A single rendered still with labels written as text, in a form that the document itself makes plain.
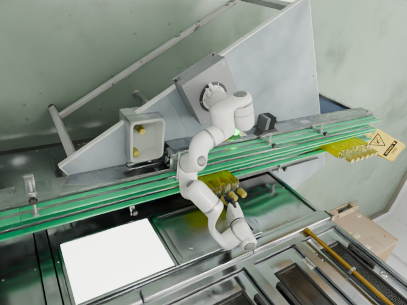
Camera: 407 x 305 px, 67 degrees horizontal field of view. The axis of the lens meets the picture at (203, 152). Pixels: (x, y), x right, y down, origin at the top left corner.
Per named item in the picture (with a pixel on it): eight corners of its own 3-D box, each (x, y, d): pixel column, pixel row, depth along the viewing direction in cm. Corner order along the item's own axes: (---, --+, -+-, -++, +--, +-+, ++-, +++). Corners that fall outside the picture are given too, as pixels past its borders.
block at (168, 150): (162, 163, 163) (168, 169, 159) (163, 147, 159) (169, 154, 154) (168, 161, 165) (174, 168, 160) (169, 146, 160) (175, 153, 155)
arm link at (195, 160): (197, 131, 131) (169, 147, 125) (211, 126, 118) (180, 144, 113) (212, 159, 133) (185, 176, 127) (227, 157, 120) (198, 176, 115)
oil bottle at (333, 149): (315, 145, 223) (348, 165, 204) (318, 138, 221) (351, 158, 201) (321, 144, 226) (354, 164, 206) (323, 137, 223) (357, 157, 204)
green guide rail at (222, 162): (175, 169, 161) (183, 177, 156) (176, 167, 161) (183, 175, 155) (367, 124, 248) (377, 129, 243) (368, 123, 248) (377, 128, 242)
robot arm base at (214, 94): (194, 92, 146) (210, 103, 135) (214, 75, 147) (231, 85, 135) (209, 114, 156) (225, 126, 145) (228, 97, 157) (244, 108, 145)
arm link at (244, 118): (222, 122, 143) (241, 137, 131) (218, 97, 135) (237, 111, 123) (240, 114, 146) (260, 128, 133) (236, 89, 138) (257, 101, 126)
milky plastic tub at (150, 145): (125, 155, 156) (131, 164, 150) (124, 115, 144) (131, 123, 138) (156, 149, 164) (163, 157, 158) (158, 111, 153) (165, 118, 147)
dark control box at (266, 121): (256, 124, 197) (264, 130, 191) (258, 113, 193) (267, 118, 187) (265, 123, 201) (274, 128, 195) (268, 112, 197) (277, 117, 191)
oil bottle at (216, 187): (193, 176, 172) (213, 199, 157) (194, 168, 169) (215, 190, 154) (201, 174, 174) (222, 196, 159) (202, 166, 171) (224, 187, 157)
